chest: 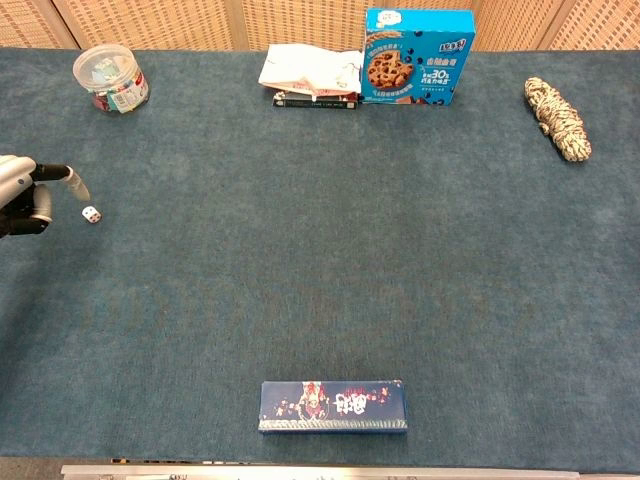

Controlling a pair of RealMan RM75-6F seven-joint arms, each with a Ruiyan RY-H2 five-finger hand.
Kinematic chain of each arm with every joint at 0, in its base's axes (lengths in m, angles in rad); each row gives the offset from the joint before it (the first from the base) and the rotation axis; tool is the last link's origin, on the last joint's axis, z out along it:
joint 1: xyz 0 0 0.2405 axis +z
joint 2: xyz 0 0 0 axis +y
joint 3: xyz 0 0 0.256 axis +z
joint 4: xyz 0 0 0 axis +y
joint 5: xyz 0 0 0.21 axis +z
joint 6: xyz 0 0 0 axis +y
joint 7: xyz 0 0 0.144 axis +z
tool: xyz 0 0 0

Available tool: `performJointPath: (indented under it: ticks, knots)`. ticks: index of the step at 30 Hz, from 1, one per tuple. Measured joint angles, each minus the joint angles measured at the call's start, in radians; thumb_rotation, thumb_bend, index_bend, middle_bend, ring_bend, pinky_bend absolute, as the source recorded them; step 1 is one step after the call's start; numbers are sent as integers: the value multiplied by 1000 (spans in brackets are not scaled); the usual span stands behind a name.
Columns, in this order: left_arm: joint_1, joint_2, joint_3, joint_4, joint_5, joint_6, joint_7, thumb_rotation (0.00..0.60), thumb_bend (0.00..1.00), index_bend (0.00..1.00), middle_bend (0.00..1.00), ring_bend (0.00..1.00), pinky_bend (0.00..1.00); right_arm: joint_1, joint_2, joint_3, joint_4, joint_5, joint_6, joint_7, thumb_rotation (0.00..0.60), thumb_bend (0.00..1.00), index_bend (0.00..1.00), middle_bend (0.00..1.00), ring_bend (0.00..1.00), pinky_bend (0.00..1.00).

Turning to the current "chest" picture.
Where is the teal felt table mat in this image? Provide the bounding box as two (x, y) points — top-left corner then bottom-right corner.
(0, 47), (640, 474)

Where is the blue cookie box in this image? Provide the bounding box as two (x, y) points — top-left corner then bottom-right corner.
(360, 7), (475, 108)

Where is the woven rattan screen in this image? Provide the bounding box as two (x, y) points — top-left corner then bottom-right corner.
(0, 0), (640, 51)

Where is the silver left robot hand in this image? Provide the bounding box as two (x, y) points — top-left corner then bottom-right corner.
(0, 154), (92, 240)

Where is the long dark blue box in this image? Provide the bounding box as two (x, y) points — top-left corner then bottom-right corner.
(257, 379), (409, 436)

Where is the black book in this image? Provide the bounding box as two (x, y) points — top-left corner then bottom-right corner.
(272, 91), (359, 111)

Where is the clear plastic candy jar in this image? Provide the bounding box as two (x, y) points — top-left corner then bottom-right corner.
(72, 43), (151, 114)

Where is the beige braided rope bundle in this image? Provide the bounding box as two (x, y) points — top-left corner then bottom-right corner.
(523, 76), (592, 163)

